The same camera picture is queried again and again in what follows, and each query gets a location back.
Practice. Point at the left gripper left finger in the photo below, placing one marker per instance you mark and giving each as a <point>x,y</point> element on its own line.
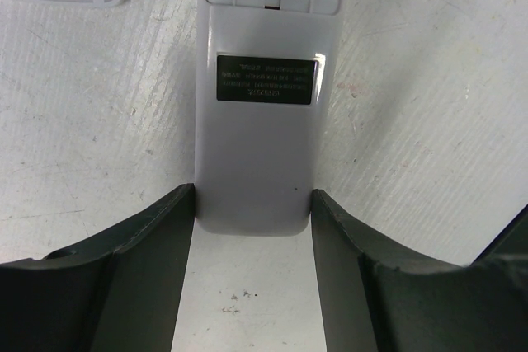
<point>118,290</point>

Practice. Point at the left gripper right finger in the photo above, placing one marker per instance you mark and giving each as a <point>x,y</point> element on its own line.
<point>379,295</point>

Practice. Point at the red and white remote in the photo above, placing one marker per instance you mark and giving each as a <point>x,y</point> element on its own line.
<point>264,74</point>

